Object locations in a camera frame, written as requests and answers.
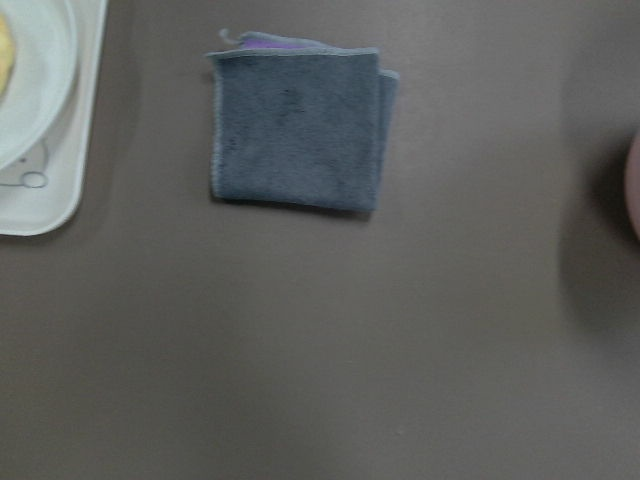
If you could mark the cream serving tray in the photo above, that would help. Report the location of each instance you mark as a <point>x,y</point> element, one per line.
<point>42,189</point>

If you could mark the pink bowl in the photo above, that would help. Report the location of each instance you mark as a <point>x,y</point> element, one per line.
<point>632,184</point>

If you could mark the grey folded cloth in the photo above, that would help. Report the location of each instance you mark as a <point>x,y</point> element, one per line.
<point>300,122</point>

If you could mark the white round plate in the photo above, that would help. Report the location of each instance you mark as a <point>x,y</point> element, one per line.
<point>46,43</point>

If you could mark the glazed donut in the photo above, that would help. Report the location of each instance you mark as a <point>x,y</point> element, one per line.
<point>7,52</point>

